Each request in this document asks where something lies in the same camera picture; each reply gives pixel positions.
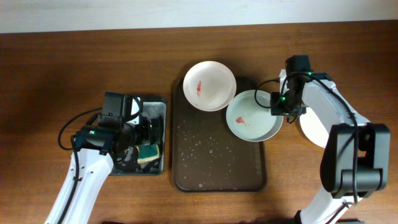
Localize pale green plate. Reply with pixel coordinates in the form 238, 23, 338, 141
226, 90, 284, 142

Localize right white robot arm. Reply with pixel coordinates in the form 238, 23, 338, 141
271, 55, 391, 223

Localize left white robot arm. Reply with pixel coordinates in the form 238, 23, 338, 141
46, 92, 167, 223

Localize brown plastic serving tray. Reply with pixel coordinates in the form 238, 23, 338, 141
170, 80, 267, 192

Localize white plate with red stain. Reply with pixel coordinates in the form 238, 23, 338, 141
183, 61, 237, 111

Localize black soapy water tray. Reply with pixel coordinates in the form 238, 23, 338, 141
111, 96, 167, 176

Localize green and yellow sponge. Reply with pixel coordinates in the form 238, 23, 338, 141
137, 144, 160, 163

